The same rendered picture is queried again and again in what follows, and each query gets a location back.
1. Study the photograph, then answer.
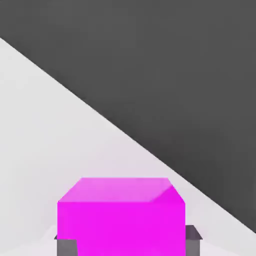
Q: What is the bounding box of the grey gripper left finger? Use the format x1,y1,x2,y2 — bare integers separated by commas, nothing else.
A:
40,225,78,256

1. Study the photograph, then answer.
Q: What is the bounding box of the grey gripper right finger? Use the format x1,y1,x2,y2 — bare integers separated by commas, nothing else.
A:
184,224,220,256

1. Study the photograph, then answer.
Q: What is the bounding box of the small magenta cube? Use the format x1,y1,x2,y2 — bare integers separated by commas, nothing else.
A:
57,177,186,256

